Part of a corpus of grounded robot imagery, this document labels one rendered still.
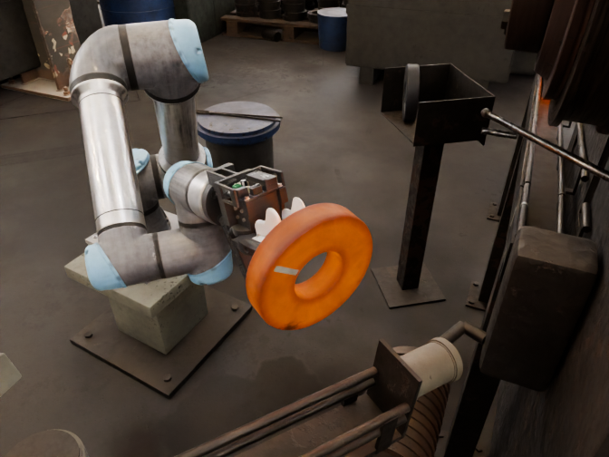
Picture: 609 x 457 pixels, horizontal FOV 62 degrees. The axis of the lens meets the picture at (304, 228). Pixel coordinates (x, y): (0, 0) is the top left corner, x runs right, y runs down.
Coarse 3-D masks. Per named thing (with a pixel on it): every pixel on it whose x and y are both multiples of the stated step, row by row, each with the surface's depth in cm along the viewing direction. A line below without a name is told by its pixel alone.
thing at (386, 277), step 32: (448, 64) 148; (384, 96) 149; (448, 96) 151; (480, 96) 133; (416, 128) 128; (448, 128) 130; (480, 128) 132; (416, 160) 148; (416, 192) 151; (416, 224) 157; (416, 256) 165; (384, 288) 174; (416, 288) 174
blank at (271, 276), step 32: (288, 224) 52; (320, 224) 52; (352, 224) 55; (256, 256) 52; (288, 256) 51; (352, 256) 58; (256, 288) 52; (288, 288) 54; (320, 288) 59; (352, 288) 61; (288, 320) 57; (320, 320) 61
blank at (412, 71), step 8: (408, 64) 138; (416, 64) 138; (408, 72) 135; (416, 72) 135; (408, 80) 134; (416, 80) 134; (408, 88) 134; (416, 88) 134; (408, 96) 135; (416, 96) 134; (408, 104) 136; (416, 104) 135; (408, 112) 138; (416, 112) 137; (408, 120) 141
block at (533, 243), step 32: (512, 256) 66; (544, 256) 63; (576, 256) 63; (512, 288) 67; (544, 288) 65; (576, 288) 63; (512, 320) 69; (544, 320) 67; (576, 320) 66; (512, 352) 72; (544, 352) 70; (544, 384) 73
